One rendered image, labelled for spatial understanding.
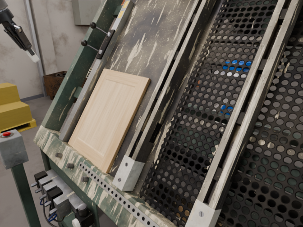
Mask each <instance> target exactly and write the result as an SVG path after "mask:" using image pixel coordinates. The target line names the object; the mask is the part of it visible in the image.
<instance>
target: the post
mask: <svg viewBox="0 0 303 227"><path fill-rule="evenodd" d="M10 169H11V172H12V175H13V178H14V181H15V184H16V187H17V190H18V193H19V197H20V199H21V202H22V205H23V209H24V212H25V214H26V218H27V221H28V224H29V227H41V224H40V220H39V217H38V214H37V210H36V207H35V204H34V200H33V197H32V193H31V190H30V186H29V183H28V179H27V176H26V173H25V170H24V166H23V163H22V164H20V165H17V166H15V167H12V168H10Z"/></svg>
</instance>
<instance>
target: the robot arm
mask: <svg viewBox="0 0 303 227"><path fill-rule="evenodd" d="M7 6H8V4H7V3H6V1H5V0H0V24H2V25H3V27H4V28H5V29H4V32H6V33H7V34H8V35H9V36H10V37H11V39H12V40H13V41H14V42H15V43H16V44H17V45H18V46H19V48H20V49H23V50H24V51H25V52H26V53H27V55H28V56H29V57H30V59H31V60H32V61H33V63H36V62H38V61H39V60H40V59H39V58H38V56H37V55H36V54H35V52H34V51H33V50H32V48H31V47H32V45H31V43H30V41H29V40H28V38H27V36H26V35H25V33H24V32H23V29H22V27H21V26H17V24H16V23H15V22H14V21H13V20H12V18H14V15H13V14H12V13H11V11H10V10H9V9H8V8H6V7H7Z"/></svg>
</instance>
